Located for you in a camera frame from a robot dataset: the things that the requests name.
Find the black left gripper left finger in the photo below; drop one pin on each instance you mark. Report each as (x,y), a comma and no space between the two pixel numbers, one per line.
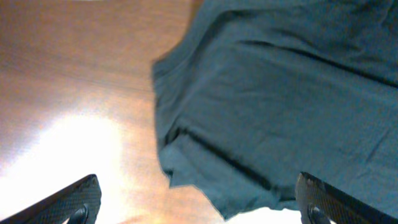
(77,203)

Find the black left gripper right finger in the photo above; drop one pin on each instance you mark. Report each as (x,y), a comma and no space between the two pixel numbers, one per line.
(321,203)

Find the dark green t-shirt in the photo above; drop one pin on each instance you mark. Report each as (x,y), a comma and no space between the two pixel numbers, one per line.
(260,91)

